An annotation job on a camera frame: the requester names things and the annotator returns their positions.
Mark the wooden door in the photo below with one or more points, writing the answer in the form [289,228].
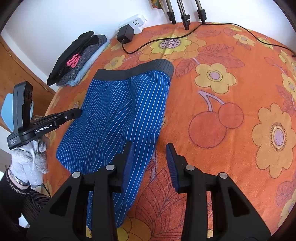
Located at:
[20,69]

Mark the light blue object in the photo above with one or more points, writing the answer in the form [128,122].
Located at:
[7,111]

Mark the blue striped pants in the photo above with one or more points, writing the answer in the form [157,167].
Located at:
[111,111]

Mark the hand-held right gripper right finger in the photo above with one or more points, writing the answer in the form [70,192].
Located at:
[171,164]

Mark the metal tripod leg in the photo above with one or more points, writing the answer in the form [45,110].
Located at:
[171,14]
[201,14]
[184,18]

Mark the light blue folded garment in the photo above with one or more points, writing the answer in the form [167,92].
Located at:
[91,64]

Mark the stack of folded clothes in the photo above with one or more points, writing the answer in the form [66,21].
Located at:
[67,53]

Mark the colourful printed object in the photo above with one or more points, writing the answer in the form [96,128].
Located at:
[156,3]

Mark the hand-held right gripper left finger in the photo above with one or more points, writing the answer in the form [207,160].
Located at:
[129,163]

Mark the orange floral blanket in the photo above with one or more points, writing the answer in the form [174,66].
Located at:
[231,150]

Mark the white power strip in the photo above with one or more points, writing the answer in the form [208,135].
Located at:
[138,23]

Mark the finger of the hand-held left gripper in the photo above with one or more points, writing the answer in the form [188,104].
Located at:
[67,115]

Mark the grey folded garment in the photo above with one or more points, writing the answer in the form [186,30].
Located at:
[91,49]

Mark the person's left forearm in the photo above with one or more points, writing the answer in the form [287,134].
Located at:
[20,204]

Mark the person's left hand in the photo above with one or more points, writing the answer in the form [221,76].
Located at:
[27,162]

